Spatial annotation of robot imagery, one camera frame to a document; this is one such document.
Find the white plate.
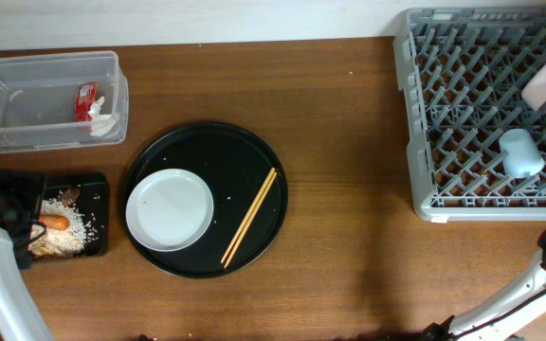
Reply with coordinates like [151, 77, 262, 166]
[125, 169, 214, 252]

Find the black rectangular tray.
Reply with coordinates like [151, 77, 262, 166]
[32, 172, 109, 261]

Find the red snack wrapper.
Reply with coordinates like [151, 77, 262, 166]
[75, 82, 98, 122]

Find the light blue cup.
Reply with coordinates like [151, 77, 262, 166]
[499, 129, 545, 178]

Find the pile of rice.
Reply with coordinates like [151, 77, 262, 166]
[28, 199, 99, 259]

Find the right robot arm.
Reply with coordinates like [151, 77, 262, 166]
[418, 65, 546, 340]

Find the grey dishwasher rack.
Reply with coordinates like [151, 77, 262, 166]
[393, 8, 546, 223]

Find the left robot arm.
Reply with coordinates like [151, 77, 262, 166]
[0, 168, 53, 340]

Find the brown food scrap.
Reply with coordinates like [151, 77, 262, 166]
[60, 188, 81, 206]

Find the white tissue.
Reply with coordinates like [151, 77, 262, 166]
[88, 96, 119, 138]

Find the white bowl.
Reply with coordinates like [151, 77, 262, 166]
[521, 63, 546, 111]

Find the clear plastic bin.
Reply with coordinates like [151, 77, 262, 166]
[0, 51, 129, 153]

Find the round black tray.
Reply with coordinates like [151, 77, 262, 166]
[122, 122, 288, 278]

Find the orange carrot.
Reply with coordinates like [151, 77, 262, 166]
[39, 215, 71, 231]

